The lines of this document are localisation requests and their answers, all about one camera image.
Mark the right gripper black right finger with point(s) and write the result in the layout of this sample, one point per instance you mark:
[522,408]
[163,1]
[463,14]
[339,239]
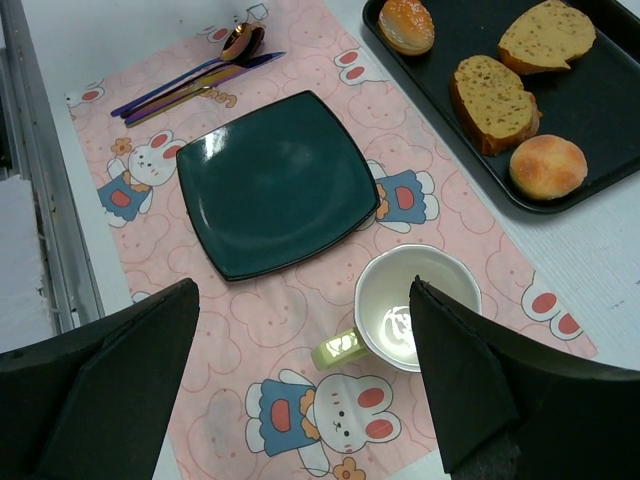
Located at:
[505,406]

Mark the iridescent purple knife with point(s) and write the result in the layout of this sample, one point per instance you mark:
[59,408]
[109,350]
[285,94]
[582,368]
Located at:
[232,69]

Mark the pink bunny placemat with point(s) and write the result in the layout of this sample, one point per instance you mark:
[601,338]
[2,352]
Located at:
[252,331]

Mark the dark teal square plate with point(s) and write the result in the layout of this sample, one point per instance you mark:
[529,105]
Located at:
[275,187]

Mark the sesame round bun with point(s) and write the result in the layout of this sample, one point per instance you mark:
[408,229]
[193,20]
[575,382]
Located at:
[407,26]

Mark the plain golden round bun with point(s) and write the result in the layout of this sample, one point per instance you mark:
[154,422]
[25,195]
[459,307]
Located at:
[547,167]

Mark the iridescent fork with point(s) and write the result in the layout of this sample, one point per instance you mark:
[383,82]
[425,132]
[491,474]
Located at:
[169,100]

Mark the black baking tray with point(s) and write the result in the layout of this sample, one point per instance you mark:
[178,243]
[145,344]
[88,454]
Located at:
[545,94]

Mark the iridescent purple spoon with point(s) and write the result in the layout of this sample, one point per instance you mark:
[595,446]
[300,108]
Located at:
[240,45]

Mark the green and white mug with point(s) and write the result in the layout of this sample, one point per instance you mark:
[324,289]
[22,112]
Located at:
[382,319]

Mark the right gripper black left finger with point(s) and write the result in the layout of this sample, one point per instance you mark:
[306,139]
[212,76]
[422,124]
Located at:
[95,402]

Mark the seeded bread slice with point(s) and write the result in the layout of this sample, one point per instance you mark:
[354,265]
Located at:
[546,38]
[492,105]

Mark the aluminium front table rail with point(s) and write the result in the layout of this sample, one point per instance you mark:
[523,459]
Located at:
[70,284]

